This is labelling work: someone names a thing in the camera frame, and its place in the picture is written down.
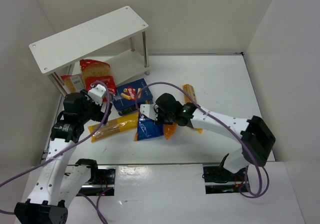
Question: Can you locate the yellow spaghetti packet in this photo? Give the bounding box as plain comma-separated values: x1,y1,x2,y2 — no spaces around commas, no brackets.
91,112,139,143
182,83,203,134

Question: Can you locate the red fusilli pasta bag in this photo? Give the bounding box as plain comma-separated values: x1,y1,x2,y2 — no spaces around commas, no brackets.
79,59,116,95

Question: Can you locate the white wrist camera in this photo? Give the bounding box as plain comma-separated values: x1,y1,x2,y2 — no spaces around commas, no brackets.
88,84,107,106
139,104,158,121

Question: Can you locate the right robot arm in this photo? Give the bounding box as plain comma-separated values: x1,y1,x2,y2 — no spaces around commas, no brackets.
155,93,276,174

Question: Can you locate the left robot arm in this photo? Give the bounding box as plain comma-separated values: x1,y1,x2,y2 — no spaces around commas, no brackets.
14,84,112,224

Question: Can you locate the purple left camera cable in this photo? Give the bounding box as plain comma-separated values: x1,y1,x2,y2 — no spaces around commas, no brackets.
0,81,113,224

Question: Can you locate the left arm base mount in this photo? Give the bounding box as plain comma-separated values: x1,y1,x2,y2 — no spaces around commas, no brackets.
79,165,116,197

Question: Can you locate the red pasta bag with label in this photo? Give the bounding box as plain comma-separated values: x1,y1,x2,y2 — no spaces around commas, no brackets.
60,74,85,93

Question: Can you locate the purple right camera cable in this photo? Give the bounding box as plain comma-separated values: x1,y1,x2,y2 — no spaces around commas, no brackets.
134,81,270,199

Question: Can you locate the blue and orange pasta bag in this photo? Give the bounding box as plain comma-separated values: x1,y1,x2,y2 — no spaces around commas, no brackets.
134,117,178,141

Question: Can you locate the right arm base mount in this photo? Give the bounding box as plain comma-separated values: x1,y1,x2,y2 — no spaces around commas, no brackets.
202,165,246,194

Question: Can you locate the purple camera cable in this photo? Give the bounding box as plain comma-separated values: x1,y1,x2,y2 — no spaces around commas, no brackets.
134,81,270,199
0,81,113,224

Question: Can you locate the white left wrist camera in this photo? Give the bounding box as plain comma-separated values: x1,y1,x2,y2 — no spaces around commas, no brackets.
88,84,107,106

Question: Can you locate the blue Barilla rigatoni box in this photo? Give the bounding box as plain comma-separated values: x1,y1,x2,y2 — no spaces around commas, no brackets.
112,78,153,116

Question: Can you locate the white two-tier shelf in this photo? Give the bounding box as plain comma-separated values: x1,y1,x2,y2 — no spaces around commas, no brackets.
29,6,150,97

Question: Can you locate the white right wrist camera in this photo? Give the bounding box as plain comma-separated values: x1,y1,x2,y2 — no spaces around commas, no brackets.
139,104,158,121

